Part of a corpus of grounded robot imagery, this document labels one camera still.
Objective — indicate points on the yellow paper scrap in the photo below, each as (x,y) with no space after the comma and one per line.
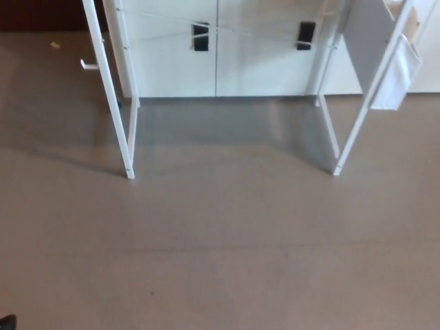
(55,44)

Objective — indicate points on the white hook on desk leg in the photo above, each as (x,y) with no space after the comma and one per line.
(88,67)

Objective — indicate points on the grey board panel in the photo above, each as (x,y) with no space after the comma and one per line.
(368,41)

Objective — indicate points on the dark brown furniture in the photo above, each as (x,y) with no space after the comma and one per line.
(34,13)

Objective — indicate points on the white desk leg frame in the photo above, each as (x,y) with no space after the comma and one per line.
(112,103)
(354,137)

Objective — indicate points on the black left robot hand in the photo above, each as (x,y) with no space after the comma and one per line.
(7,324)

